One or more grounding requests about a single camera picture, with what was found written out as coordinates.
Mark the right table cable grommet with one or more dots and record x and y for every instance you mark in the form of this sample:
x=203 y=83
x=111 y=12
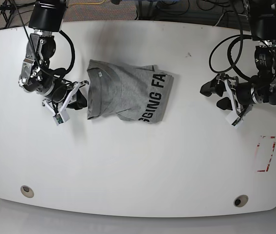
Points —
x=241 y=201

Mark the white wrist camera mount image-right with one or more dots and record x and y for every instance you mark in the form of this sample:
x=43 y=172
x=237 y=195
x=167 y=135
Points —
x=239 y=111

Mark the red tape rectangle marking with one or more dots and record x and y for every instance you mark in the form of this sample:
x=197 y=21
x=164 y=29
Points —
x=264 y=153

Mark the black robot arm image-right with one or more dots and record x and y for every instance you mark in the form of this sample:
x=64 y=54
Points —
x=261 y=15

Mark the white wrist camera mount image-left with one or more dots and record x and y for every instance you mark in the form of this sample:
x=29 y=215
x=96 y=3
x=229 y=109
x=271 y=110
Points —
x=59 y=112

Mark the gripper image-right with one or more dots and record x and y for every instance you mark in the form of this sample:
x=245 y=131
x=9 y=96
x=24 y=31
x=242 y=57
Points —
x=243 y=91

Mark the left table cable grommet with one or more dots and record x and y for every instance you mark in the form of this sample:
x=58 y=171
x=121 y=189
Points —
x=27 y=191

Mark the table cable grommet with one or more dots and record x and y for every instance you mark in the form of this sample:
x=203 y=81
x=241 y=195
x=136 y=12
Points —
x=27 y=191
x=241 y=201

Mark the grey T-shirt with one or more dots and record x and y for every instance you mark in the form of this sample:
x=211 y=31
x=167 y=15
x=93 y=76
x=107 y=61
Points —
x=131 y=93

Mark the black tripod stand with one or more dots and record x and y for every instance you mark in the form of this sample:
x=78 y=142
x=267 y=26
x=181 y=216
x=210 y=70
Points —
x=8 y=10

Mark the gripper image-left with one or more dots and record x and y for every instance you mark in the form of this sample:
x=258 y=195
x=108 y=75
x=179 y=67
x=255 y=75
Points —
x=59 y=94

